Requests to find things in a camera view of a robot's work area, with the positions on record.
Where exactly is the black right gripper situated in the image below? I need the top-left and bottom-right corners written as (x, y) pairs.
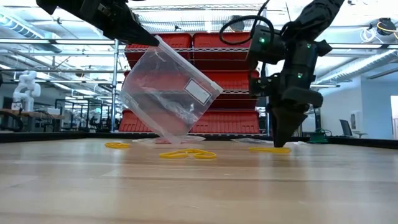
top-left (248, 62), bottom-right (324, 147)

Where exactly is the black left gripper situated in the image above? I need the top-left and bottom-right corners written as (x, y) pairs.
top-left (79, 0), bottom-right (160, 47)

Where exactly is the yellow rubber band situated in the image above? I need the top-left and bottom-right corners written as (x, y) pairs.
top-left (159, 148), bottom-right (217, 160)
top-left (104, 142), bottom-right (131, 149)
top-left (248, 146), bottom-right (292, 155)

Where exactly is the clear plastic zip bag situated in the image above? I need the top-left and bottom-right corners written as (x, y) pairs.
top-left (231, 137), bottom-right (308, 146)
top-left (118, 35), bottom-right (224, 144)
top-left (133, 135), bottom-right (206, 144)

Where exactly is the dark office chair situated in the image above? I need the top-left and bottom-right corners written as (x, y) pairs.
top-left (338, 119), bottom-right (368, 139)

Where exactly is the wooden workbench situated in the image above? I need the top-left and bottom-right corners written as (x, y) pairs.
top-left (0, 108), bottom-right (66, 132)

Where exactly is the thin black hanging cable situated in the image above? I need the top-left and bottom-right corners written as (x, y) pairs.
top-left (284, 2), bottom-right (322, 133)

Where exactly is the chrome wire shelf rack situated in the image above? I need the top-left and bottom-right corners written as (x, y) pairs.
top-left (110, 3), bottom-right (272, 137)

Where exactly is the black aluminium table frame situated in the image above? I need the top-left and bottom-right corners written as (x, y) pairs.
top-left (0, 132), bottom-right (398, 149)

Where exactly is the black ceiling cable reel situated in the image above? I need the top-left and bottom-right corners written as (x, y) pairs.
top-left (375, 17), bottom-right (398, 37)

